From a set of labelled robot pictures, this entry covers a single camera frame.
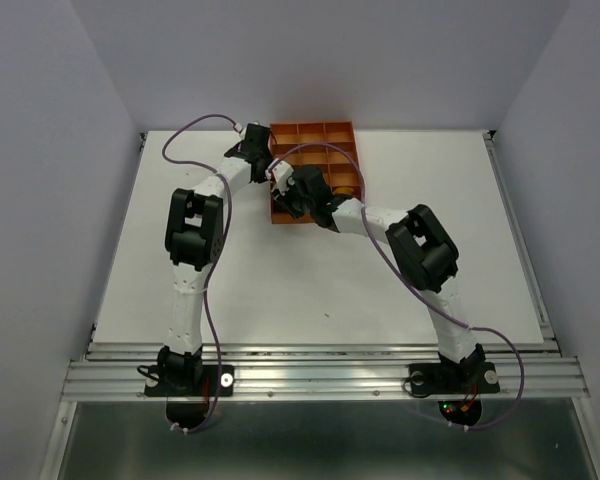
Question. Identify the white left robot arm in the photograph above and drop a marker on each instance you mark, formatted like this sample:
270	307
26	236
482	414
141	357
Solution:
196	232

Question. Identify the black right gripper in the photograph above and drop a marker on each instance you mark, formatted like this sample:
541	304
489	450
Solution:
282	201

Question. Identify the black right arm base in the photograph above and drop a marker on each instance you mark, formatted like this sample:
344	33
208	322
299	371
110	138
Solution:
463	405

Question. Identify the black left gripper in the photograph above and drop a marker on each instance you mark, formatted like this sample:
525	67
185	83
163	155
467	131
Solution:
268	154

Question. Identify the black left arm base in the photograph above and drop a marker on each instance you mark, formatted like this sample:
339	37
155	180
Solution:
189	402

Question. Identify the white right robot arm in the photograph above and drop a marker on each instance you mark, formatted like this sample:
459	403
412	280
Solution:
424	256

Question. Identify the aluminium front rail frame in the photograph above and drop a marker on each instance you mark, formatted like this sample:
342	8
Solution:
320	372

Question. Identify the mustard yellow striped sock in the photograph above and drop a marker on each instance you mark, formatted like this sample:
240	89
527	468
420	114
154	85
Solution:
344	191

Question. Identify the aluminium right side rail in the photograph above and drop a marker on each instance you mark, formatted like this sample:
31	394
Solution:
515	225

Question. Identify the orange compartment tray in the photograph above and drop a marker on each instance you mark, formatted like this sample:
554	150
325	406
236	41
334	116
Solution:
329	145

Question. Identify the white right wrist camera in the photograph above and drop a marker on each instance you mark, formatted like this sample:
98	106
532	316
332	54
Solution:
279	173

